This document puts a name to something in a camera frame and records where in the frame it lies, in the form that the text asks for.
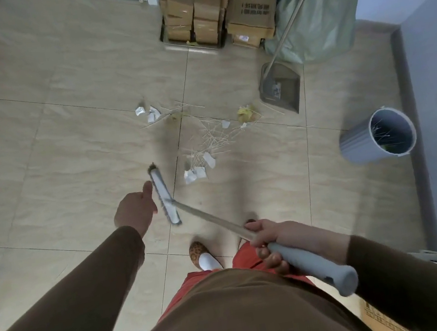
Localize stack of small cardboard boxes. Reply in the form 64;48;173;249
158;0;251;54

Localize leopard print slipper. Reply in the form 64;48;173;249
187;239;216;274

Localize person's brown top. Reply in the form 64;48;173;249
95;247;379;331

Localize open brown cardboard box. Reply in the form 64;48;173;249
357;289;416;331

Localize white sock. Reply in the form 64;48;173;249
197;251;223;274

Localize scattered white paper scraps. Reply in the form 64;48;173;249
134;90;256;192

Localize green plastic garbage bag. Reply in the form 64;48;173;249
257;0;389;70

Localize grey plastic trash bin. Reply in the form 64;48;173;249
334;102;421;168

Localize person's right hand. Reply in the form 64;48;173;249
243;209;328;281

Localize grey handled push broom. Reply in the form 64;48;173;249
147;134;362;325

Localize person's right forearm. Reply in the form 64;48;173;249
312;208;437;331

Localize person's left hand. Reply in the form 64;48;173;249
109;180;162;242

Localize person's red trousers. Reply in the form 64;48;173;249
148;232;319;323

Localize pile of thin wooden sticks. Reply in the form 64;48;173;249
138;81;322;183

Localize person's left forearm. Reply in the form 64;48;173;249
0;223;159;331

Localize large printed cardboard carton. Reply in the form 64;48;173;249
222;0;285;46

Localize grey long handled dustpan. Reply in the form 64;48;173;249
244;0;359;120

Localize crumpled yellow wrapper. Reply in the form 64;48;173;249
235;103;262;125

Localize flat labelled cardboard carton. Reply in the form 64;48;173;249
231;30;265;52

